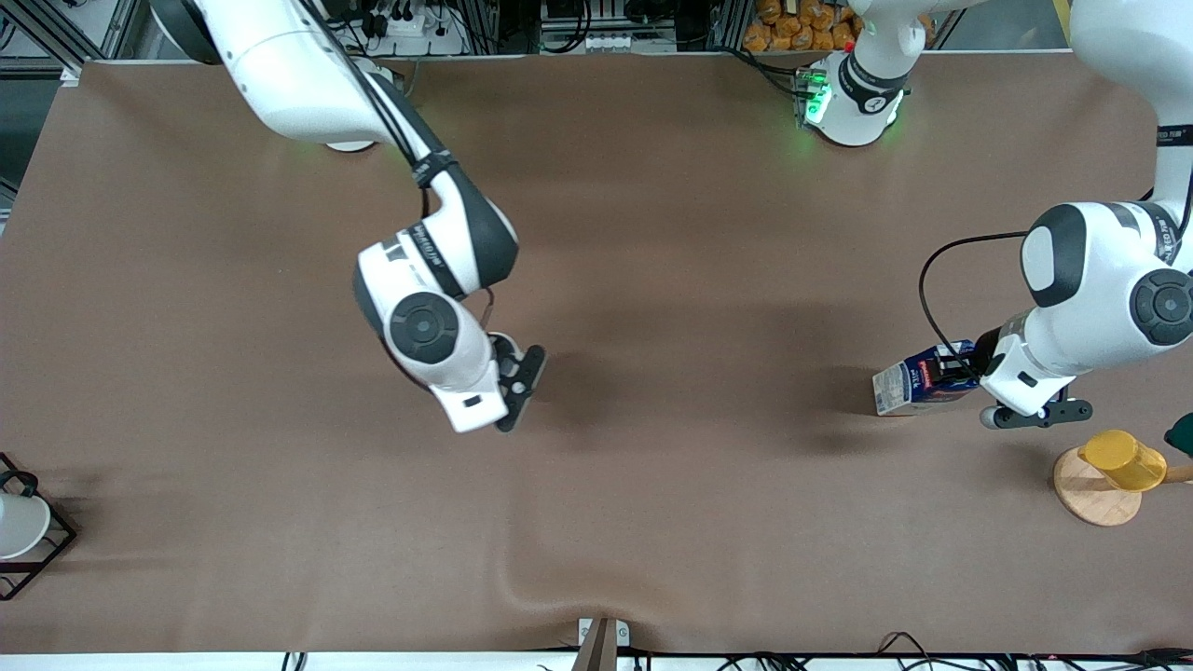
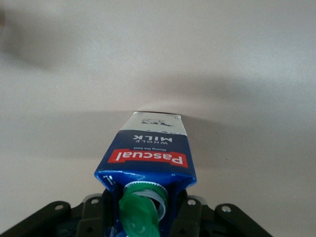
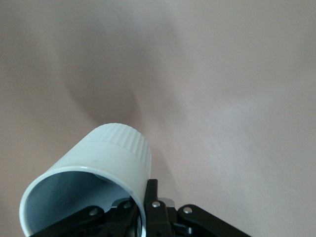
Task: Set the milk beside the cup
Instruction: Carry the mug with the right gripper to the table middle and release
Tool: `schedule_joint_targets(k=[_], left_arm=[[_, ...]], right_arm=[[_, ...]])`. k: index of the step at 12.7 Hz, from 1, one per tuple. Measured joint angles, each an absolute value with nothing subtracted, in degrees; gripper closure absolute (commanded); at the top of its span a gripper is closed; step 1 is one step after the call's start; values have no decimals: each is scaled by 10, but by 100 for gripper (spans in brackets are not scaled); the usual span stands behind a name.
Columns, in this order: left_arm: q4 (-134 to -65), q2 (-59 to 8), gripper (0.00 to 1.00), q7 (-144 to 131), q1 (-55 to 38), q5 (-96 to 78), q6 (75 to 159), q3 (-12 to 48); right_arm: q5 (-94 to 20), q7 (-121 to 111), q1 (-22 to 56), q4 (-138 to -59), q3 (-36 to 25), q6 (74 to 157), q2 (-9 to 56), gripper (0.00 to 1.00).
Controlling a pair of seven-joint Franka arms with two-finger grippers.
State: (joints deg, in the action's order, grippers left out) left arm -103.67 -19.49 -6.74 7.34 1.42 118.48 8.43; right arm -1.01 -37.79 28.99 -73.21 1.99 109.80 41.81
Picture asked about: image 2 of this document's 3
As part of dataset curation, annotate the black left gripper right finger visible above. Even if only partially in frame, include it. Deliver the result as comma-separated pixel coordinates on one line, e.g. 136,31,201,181
170,190,206,237

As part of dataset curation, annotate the blue white milk carton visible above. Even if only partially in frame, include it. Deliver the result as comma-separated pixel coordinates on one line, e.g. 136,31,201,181
94,111,198,237

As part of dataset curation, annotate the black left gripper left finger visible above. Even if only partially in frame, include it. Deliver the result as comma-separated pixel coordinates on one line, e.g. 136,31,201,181
78,194,117,237

